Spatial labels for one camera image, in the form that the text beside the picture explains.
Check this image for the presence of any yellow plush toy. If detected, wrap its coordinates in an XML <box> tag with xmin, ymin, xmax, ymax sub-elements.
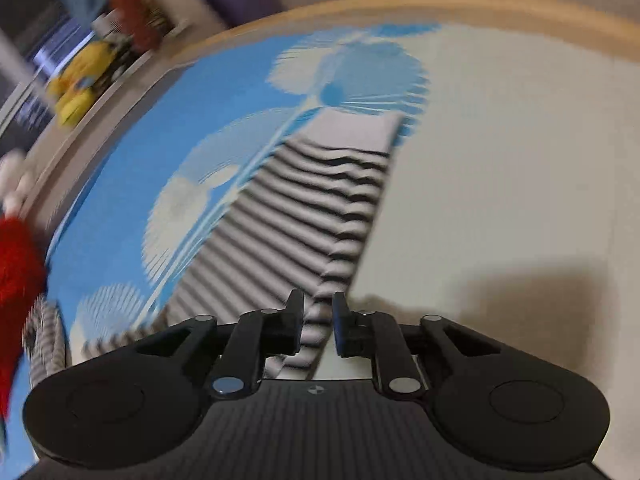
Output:
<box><xmin>46</xmin><ymin>39</ymin><xmax>117</xmax><ymax>129</ymax></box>

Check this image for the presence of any beige window sill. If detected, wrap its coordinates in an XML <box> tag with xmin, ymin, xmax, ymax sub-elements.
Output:
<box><xmin>0</xmin><ymin>20</ymin><xmax>201</xmax><ymax>221</ymax></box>

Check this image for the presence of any red patterned cushion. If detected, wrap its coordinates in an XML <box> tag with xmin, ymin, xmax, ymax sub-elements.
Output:
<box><xmin>109</xmin><ymin>0</ymin><xmax>174</xmax><ymax>54</ymax></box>

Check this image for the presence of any white plush toy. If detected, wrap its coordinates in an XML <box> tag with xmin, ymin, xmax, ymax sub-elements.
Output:
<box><xmin>0</xmin><ymin>151</ymin><xmax>34</xmax><ymax>217</ymax></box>

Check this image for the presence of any red folded blanket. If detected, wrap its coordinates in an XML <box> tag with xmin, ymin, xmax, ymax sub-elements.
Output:
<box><xmin>0</xmin><ymin>214</ymin><xmax>49</xmax><ymax>423</ymax></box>

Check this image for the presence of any blue white patterned bed sheet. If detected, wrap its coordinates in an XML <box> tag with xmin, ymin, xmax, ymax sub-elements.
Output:
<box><xmin>0</xmin><ymin>21</ymin><xmax>640</xmax><ymax>480</ymax></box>

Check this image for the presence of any window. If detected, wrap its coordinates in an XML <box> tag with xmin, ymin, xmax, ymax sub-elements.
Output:
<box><xmin>0</xmin><ymin>0</ymin><xmax>81</xmax><ymax>147</ymax></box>

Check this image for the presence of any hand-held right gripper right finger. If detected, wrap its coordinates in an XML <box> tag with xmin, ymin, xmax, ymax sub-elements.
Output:
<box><xmin>332</xmin><ymin>291</ymin><xmax>502</xmax><ymax>402</ymax></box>

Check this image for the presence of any black white striped garment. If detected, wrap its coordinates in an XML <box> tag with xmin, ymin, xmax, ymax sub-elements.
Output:
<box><xmin>22</xmin><ymin>109</ymin><xmax>407</xmax><ymax>383</ymax></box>

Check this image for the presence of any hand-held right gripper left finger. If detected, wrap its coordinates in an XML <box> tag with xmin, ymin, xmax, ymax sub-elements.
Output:
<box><xmin>132</xmin><ymin>290</ymin><xmax>306</xmax><ymax>402</ymax></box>

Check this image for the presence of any wooden bed frame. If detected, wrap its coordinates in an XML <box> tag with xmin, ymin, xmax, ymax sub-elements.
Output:
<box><xmin>30</xmin><ymin>0</ymin><xmax>640</xmax><ymax>261</ymax></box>

